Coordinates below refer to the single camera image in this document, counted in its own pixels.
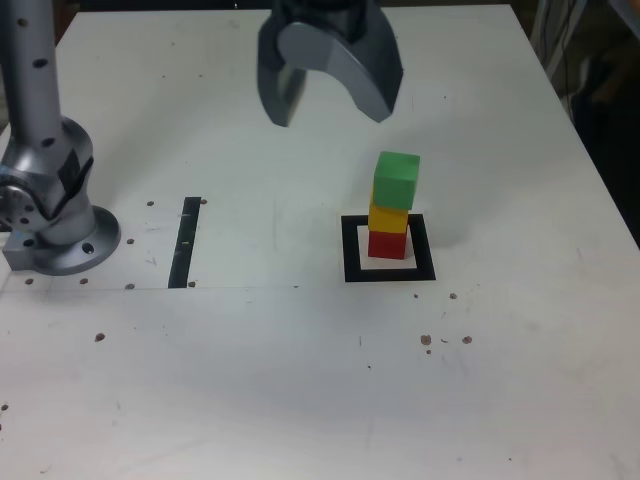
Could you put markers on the green cube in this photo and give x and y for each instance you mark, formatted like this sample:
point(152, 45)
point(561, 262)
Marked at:
point(396, 180)

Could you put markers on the yellow cube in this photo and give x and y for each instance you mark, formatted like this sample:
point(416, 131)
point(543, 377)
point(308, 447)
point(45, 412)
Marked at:
point(387, 218)

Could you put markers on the red cube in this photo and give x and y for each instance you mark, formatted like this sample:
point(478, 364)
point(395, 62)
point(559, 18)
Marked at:
point(386, 246)

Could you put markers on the black tape square outline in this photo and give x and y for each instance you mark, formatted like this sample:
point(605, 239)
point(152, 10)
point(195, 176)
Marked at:
point(350, 250)

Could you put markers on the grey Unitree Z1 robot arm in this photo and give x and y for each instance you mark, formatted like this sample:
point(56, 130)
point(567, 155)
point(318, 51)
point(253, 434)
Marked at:
point(30, 100)

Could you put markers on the black tape strip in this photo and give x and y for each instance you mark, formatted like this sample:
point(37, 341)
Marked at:
point(184, 245)

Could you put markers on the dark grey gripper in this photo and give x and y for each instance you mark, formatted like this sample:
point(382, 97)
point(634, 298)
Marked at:
point(325, 12)

